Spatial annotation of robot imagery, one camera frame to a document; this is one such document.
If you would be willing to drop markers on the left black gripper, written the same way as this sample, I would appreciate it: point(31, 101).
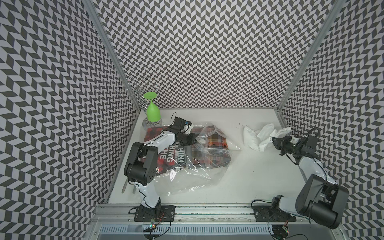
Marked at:
point(192, 140)

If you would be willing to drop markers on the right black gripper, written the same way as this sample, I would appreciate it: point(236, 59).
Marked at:
point(279, 143)

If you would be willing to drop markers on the white shirt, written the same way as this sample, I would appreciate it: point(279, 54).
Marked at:
point(260, 139)

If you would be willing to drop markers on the clear plastic vacuum bag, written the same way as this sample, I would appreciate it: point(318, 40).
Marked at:
point(182, 169)

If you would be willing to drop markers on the plaid flannel shirt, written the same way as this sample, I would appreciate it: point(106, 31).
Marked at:
point(215, 153)

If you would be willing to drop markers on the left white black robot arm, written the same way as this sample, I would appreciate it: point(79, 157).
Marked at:
point(141, 166)

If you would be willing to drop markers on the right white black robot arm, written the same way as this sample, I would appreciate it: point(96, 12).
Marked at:
point(321, 198)

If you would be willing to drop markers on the red black printed shirt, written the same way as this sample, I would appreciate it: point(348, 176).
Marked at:
point(173, 156)

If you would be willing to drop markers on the green plastic wine glass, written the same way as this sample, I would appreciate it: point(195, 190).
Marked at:
point(153, 112)

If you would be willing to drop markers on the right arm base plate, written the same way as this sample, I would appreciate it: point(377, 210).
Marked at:
point(264, 213)

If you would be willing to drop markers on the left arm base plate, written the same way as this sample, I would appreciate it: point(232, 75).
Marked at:
point(163, 213)

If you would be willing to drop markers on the aluminium front rail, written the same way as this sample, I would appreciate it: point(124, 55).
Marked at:
point(183, 214)

